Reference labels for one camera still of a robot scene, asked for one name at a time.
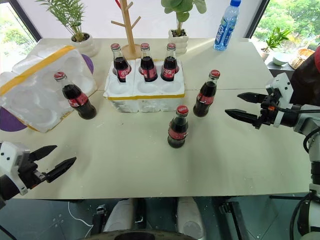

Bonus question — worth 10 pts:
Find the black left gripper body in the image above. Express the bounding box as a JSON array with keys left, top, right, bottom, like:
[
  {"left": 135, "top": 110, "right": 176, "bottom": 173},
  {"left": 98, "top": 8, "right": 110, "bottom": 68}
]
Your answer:
[{"left": 16, "top": 151, "right": 49, "bottom": 190}]

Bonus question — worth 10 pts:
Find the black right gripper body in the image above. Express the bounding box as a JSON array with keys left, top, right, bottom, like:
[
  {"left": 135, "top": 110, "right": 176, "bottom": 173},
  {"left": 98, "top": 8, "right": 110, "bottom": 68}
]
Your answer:
[{"left": 256, "top": 87, "right": 282, "bottom": 129}]

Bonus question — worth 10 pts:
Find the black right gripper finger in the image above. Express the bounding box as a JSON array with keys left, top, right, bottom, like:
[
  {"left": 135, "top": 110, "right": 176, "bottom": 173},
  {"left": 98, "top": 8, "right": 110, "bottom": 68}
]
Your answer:
[
  {"left": 237, "top": 92, "right": 269, "bottom": 105},
  {"left": 224, "top": 108, "right": 262, "bottom": 130}
]

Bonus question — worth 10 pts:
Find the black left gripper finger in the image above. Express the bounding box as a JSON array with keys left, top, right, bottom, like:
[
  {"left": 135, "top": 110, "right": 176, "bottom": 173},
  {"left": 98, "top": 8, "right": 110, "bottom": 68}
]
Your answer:
[
  {"left": 45, "top": 156, "right": 77, "bottom": 183},
  {"left": 29, "top": 145, "right": 58, "bottom": 162}
]

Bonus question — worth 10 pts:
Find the glass cola bottle red cap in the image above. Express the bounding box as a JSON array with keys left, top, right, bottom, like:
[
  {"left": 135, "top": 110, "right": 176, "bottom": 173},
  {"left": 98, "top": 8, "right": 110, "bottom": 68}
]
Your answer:
[
  {"left": 53, "top": 71, "right": 98, "bottom": 121},
  {"left": 138, "top": 42, "right": 159, "bottom": 83},
  {"left": 110, "top": 42, "right": 133, "bottom": 83},
  {"left": 167, "top": 104, "right": 190, "bottom": 149},
  {"left": 160, "top": 42, "right": 181, "bottom": 83},
  {"left": 192, "top": 69, "right": 221, "bottom": 118}
]

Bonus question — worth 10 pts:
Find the white foam lid yellow tape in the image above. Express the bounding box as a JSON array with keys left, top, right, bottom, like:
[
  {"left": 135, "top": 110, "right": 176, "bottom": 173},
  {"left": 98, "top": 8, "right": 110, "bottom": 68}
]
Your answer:
[{"left": 0, "top": 45, "right": 98, "bottom": 134}]

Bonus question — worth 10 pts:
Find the white foam bottle tray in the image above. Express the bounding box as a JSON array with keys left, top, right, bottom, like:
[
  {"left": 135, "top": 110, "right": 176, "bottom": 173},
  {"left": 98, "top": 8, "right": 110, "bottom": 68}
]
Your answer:
[{"left": 103, "top": 58, "right": 186, "bottom": 114}]

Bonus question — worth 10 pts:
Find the round purple mat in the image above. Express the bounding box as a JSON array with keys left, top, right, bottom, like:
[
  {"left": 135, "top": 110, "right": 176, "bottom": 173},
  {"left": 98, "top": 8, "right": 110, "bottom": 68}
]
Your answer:
[{"left": 0, "top": 53, "right": 95, "bottom": 133}]

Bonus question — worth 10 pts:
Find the white bowl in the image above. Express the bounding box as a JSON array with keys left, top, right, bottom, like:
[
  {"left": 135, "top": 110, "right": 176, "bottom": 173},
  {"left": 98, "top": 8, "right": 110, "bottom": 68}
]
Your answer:
[{"left": 272, "top": 51, "right": 290, "bottom": 67}]

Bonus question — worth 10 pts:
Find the dark maroon rounded object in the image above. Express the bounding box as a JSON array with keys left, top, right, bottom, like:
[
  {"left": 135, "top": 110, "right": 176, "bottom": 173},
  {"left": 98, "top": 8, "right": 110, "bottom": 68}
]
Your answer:
[{"left": 289, "top": 45, "right": 320, "bottom": 107}]

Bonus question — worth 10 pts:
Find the wicker basket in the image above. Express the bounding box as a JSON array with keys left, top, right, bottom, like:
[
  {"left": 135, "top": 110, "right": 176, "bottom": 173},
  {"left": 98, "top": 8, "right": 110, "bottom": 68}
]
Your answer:
[{"left": 288, "top": 48, "right": 316, "bottom": 71}]

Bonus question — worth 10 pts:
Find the black table leg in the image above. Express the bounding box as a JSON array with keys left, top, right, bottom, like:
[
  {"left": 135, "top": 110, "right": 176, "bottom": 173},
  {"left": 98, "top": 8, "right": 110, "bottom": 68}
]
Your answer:
[
  {"left": 92, "top": 204, "right": 109, "bottom": 234},
  {"left": 218, "top": 199, "right": 251, "bottom": 240}
]

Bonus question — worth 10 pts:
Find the small green plant by window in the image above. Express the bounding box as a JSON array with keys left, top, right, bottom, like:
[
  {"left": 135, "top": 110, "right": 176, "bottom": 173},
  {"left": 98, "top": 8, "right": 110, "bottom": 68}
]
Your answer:
[{"left": 260, "top": 25, "right": 294, "bottom": 61}]

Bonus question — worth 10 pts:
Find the blue plastic water bottle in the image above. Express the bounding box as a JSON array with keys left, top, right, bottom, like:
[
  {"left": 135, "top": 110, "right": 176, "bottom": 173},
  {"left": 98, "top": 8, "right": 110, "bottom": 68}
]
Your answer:
[{"left": 213, "top": 0, "right": 243, "bottom": 52}]

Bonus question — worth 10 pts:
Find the white robot left leg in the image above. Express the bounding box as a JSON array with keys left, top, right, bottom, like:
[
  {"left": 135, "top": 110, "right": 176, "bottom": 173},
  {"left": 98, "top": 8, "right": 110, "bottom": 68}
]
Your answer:
[{"left": 103, "top": 198, "right": 134, "bottom": 233}]

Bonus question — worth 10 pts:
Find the white robot leg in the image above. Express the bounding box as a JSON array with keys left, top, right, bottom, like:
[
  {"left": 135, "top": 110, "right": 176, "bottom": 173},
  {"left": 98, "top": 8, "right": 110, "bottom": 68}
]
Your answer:
[
  {"left": 103, "top": 198, "right": 134, "bottom": 233},
  {"left": 175, "top": 196, "right": 207, "bottom": 240}
]

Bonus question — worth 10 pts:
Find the round-leaf plant in white pot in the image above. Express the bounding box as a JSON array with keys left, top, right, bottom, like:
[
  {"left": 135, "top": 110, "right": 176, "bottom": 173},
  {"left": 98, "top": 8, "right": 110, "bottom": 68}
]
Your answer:
[{"left": 160, "top": 0, "right": 208, "bottom": 54}]

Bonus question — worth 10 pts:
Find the dark rounded robot torso edge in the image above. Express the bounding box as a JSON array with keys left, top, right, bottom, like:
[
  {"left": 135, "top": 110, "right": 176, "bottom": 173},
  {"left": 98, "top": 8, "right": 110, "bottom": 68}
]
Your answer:
[{"left": 85, "top": 229, "right": 199, "bottom": 240}]

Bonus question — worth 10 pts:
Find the white robot right leg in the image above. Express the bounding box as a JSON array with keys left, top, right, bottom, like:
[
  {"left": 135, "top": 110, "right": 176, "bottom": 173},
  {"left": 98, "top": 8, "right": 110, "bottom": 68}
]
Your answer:
[{"left": 175, "top": 196, "right": 207, "bottom": 240}]

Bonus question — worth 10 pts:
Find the palm plant in white pot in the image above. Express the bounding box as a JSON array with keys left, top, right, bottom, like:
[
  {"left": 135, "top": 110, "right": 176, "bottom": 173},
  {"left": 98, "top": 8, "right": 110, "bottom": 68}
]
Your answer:
[{"left": 35, "top": 0, "right": 100, "bottom": 58}]

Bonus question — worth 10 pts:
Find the wooden tree-shaped stand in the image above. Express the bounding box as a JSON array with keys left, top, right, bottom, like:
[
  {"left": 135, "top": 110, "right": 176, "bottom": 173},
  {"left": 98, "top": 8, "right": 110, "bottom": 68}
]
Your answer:
[{"left": 110, "top": 0, "right": 144, "bottom": 61}]

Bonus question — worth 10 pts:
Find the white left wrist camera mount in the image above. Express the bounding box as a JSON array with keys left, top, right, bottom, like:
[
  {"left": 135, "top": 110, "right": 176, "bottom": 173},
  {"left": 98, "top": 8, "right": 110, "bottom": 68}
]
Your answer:
[{"left": 0, "top": 141, "right": 31, "bottom": 196}]

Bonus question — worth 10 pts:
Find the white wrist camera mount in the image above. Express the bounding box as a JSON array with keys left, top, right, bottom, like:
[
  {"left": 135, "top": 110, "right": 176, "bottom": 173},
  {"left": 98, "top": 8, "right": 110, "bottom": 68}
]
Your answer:
[
  {"left": 265, "top": 73, "right": 294, "bottom": 129},
  {"left": 0, "top": 141, "right": 31, "bottom": 196}
]

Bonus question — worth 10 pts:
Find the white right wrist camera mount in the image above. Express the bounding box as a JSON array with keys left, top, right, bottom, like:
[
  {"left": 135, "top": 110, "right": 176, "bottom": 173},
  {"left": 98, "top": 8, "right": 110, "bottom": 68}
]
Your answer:
[{"left": 265, "top": 73, "right": 294, "bottom": 129}]

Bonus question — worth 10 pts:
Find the white cable on floor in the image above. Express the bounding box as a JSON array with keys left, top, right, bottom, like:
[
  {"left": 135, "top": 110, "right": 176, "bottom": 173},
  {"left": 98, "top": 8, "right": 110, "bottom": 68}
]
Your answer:
[{"left": 66, "top": 200, "right": 95, "bottom": 240}]

